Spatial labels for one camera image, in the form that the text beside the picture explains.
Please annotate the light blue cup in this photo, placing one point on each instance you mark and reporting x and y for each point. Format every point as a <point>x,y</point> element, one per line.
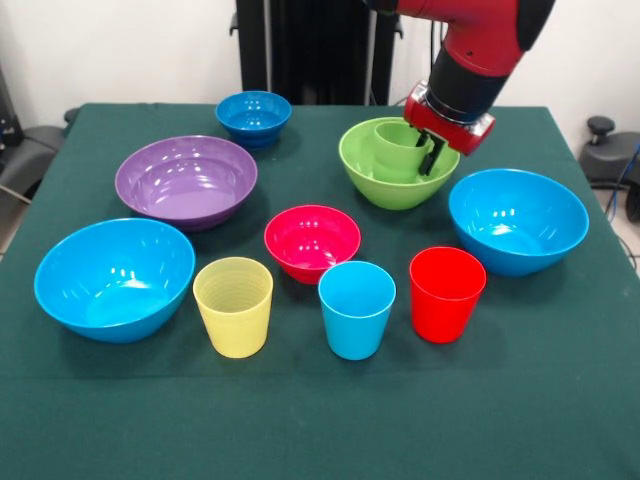
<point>355,325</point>

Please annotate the red cup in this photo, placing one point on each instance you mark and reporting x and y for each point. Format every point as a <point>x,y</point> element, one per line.
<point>442,305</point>

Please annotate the green bowl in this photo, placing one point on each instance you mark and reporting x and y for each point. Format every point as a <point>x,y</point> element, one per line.
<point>400,192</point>

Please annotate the dark green tablecloth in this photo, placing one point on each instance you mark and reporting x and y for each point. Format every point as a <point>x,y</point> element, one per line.
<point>320,415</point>

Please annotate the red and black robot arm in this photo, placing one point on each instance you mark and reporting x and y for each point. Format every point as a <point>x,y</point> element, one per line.
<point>475,55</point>

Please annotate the yellow cup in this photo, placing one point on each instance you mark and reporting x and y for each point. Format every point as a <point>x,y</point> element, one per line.
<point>235,320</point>

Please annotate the small dark blue bowl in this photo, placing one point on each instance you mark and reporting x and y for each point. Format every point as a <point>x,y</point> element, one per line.
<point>252,117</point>

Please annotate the large light blue bowl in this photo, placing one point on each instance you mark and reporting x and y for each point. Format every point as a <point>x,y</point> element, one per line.
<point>517,225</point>
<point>115,280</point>

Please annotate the grey pedestal foot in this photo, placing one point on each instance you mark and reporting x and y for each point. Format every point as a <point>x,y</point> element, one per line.
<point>610,155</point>
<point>30,155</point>

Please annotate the pink bowl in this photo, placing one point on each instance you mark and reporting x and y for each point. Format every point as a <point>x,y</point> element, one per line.
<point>310,240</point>

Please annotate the purple bowl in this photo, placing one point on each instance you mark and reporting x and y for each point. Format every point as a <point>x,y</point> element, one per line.
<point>185,190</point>

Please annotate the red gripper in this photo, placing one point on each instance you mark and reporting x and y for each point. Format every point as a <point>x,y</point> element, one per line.
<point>445,132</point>

